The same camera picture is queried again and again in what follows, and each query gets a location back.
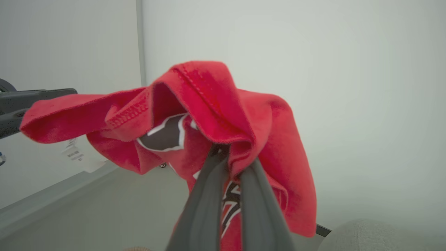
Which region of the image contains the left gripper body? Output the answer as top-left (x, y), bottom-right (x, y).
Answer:
top-left (0, 78), bottom-right (17, 93)

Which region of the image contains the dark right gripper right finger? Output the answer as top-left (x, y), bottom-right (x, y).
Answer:
top-left (239, 158), bottom-right (297, 251)

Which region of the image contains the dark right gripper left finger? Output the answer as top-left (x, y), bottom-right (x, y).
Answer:
top-left (167, 144), bottom-right (231, 251)

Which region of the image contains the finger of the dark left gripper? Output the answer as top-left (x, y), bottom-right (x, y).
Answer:
top-left (0, 88), bottom-right (78, 116)
top-left (0, 108), bottom-right (28, 139)

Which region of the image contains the red printed t-shirt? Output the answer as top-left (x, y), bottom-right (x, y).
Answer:
top-left (19, 61), bottom-right (318, 251)

